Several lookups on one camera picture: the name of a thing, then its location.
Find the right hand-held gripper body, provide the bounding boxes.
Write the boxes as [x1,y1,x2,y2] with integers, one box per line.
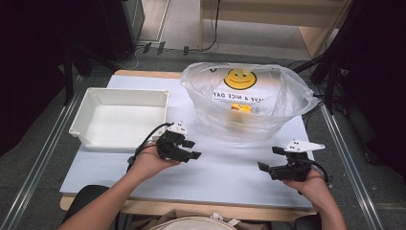
[269,139,326,183]

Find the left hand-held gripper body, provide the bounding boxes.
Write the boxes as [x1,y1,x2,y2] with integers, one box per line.
[155,121,190,163]

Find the white plastic bin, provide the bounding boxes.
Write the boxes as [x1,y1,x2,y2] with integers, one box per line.
[68,87,170,151]

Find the clear plastic bag smiley print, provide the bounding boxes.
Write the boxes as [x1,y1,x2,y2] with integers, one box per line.
[179,61,321,144]

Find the yellow snack packet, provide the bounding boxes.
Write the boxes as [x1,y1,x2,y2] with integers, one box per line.
[229,102,254,127]

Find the person's right hand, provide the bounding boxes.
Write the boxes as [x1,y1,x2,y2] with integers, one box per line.
[282,169,333,205]

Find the person's left hand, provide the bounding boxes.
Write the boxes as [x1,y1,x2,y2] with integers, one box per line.
[127,145,182,184]

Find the person's right leg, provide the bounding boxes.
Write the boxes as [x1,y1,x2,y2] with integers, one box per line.
[293,214,322,230]

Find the person's leg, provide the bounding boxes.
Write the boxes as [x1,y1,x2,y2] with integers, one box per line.
[293,214,322,230]
[61,184,121,230]

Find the person's tan clothing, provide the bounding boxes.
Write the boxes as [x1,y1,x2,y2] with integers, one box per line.
[130,209,272,230]

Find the black metal stand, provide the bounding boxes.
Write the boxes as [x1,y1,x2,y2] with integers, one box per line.
[61,44,106,106]
[293,47,343,116]

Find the person's left leg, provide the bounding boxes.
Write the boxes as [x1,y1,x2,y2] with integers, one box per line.
[61,184,121,230]

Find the dark curtain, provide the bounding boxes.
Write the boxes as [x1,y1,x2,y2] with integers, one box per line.
[319,0,406,180]
[0,0,109,157]

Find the black cabinet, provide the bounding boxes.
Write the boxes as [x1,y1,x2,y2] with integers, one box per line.
[101,0,147,63]

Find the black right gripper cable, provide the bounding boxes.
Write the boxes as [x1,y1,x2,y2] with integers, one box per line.
[309,160,332,194]

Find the aluminium floor rail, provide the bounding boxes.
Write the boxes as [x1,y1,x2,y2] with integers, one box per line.
[314,85,384,230]
[0,92,84,230]

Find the black floor cables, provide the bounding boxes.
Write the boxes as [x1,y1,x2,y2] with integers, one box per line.
[301,92,349,128]

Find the white floor cable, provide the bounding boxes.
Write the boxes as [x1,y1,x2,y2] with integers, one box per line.
[114,46,142,71]

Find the black hanging cable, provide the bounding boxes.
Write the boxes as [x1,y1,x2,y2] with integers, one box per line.
[199,0,222,52]

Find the light wooden furniture frame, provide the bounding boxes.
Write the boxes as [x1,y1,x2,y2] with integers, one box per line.
[198,0,353,60]

